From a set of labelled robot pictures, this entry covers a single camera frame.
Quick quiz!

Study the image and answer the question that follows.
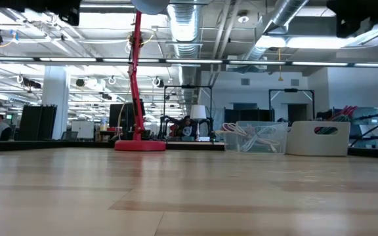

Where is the white square pillar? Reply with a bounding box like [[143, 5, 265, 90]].
[[41, 65, 71, 140]]

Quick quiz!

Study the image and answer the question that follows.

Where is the pink brown USB cable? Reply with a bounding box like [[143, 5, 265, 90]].
[[222, 122, 242, 132]]

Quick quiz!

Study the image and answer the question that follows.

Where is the black tripod stand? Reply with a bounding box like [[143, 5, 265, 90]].
[[348, 110, 378, 148]]

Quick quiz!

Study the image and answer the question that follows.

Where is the long suspended light rail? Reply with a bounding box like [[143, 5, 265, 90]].
[[0, 55, 378, 68]]

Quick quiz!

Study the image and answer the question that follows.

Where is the black metal stand frame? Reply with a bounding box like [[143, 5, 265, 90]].
[[268, 87, 316, 123], [163, 84, 213, 140]]

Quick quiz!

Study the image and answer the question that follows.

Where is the pale grey plastic bin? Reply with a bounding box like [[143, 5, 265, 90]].
[[285, 121, 352, 157]]

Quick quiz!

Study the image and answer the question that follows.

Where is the red desk lamp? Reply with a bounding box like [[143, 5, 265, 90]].
[[114, 0, 171, 152]]

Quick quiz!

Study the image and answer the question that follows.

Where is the black room partition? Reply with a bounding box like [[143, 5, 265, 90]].
[[17, 104, 58, 141]]

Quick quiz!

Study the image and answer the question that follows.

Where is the black aluminium table frame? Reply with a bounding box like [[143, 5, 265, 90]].
[[0, 140, 378, 161]]

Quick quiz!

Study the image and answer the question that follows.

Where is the white shade table lamp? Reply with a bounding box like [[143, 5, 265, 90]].
[[190, 104, 207, 140]]

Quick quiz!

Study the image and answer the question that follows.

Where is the silver ventilation duct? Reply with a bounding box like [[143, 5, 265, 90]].
[[166, 0, 203, 109], [241, 0, 310, 62]]

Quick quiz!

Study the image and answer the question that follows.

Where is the clear plastic bin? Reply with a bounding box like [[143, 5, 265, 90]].
[[222, 121, 289, 155]]

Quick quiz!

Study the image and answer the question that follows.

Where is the white cabinet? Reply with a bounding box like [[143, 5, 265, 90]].
[[71, 120, 95, 140]]

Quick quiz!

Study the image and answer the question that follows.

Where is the black computer monitor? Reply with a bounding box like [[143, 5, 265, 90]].
[[108, 102, 146, 132]]

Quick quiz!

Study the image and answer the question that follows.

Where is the dark room divider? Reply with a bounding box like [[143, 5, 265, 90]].
[[224, 102, 275, 123]]

